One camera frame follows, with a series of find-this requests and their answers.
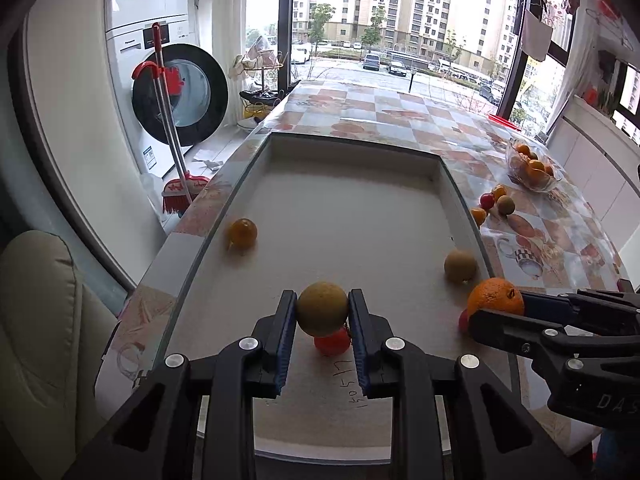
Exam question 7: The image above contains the orange tangerine in tray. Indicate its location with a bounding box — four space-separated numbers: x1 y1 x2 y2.
228 218 258 250

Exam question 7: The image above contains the small orange kumquat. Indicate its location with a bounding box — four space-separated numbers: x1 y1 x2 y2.
491 184 506 202

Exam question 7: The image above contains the orange in bowl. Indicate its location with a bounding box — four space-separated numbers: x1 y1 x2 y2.
527 159 546 174

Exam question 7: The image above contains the brownish round fruit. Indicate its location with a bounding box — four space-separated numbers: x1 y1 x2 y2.
296 282 348 337

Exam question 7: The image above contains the red handled broom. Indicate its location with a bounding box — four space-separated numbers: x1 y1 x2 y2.
131 23 209 217

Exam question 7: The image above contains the large orange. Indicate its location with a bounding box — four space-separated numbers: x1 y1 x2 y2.
466 278 525 316

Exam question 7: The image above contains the red tomato in tray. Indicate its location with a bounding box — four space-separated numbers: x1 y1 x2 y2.
480 193 496 211

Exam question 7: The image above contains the beige leather chair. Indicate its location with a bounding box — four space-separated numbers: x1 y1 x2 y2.
1 231 116 479

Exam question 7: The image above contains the lower white washing machine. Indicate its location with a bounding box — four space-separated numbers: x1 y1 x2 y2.
106 15 229 178

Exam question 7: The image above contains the red plastic basin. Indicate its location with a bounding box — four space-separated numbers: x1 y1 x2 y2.
487 114 520 129

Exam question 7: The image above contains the glass fruit bowl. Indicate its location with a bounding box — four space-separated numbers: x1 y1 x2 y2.
506 139 561 193

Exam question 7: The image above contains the small orange fruit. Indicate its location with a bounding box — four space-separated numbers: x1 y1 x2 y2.
470 207 488 226

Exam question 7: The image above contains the small red cherry tomato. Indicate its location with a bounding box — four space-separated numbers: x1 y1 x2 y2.
458 310 469 334

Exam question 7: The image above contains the tan round fruit in tray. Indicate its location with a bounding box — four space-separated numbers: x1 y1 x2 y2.
444 249 478 283

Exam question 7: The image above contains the white low cabinet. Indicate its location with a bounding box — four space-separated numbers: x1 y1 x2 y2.
547 96 639 275

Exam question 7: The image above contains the yellow green round fruit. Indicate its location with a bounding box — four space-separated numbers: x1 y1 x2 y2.
496 195 515 216

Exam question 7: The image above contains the grey shallow tray box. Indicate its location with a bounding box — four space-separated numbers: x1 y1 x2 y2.
160 133 518 464

